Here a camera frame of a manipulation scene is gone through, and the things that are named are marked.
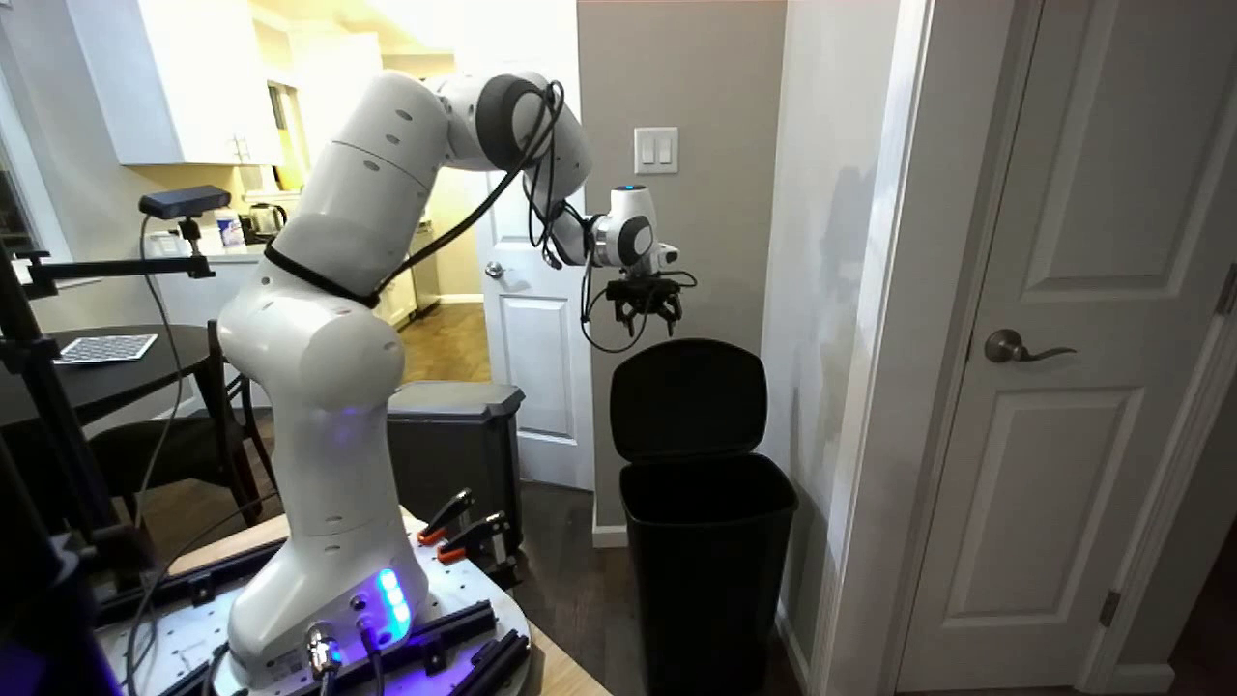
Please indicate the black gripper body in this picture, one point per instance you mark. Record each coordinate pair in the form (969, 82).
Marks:
(644, 294)

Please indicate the black bin lid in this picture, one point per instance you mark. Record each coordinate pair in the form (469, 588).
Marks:
(687, 398)

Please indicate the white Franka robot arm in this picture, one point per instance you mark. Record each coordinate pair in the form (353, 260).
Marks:
(322, 428)

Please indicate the black bin body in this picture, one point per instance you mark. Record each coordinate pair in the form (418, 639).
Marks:
(704, 582)

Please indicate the white panel door round knob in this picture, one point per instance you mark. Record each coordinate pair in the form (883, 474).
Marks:
(548, 388)

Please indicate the round metal door knob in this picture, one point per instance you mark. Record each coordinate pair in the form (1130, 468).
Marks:
(494, 273)

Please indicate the white kitchen counter cabinet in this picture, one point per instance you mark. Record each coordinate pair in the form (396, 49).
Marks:
(407, 290)

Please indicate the dark grey storage box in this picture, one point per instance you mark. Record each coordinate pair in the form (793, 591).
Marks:
(450, 447)

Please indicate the white robot mounting board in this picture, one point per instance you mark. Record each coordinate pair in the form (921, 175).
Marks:
(450, 585)

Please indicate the metal kettle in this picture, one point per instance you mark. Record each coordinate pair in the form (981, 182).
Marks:
(262, 221)

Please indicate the white upper kitchen cabinet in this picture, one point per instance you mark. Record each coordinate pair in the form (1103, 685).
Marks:
(179, 77)

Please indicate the black round table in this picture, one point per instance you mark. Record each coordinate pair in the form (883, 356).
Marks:
(130, 381)

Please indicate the grey tablet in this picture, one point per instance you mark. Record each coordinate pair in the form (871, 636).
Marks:
(106, 350)

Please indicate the dark door hinge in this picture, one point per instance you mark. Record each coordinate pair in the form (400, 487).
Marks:
(1112, 607)
(1226, 290)

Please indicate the white light switch plate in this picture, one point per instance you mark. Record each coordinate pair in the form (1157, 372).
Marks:
(653, 148)

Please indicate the black aluminium rail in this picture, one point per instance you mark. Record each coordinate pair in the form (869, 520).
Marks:
(498, 661)
(179, 582)
(410, 639)

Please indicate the black external camera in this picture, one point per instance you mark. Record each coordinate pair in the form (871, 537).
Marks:
(183, 203)

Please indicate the black camera stand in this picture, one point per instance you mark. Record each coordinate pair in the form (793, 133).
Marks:
(45, 410)

